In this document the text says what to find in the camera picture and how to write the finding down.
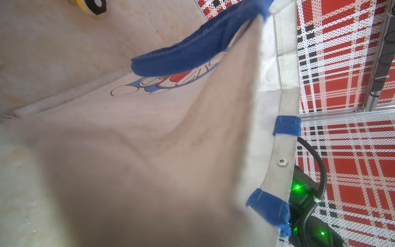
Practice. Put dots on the white canvas cartoon bag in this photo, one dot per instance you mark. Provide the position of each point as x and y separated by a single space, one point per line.
121 167

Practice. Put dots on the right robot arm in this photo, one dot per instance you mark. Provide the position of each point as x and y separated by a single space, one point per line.
305 197

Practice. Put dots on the yellow red plush toy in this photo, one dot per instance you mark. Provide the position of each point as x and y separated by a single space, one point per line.
91 7

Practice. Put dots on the black hook rail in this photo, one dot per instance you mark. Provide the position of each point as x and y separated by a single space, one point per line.
385 56

